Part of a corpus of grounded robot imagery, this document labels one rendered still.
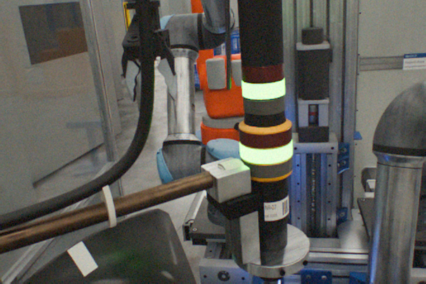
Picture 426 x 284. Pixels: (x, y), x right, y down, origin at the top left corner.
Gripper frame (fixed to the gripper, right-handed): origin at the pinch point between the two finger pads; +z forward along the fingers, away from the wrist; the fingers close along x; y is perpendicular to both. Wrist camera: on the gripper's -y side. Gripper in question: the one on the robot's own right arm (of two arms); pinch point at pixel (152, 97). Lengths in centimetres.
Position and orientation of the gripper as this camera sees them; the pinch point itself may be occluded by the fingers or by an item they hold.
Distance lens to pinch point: 88.0
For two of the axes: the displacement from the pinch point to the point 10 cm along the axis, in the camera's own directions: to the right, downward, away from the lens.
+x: -9.9, 0.4, 1.5
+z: 0.8, 9.5, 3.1
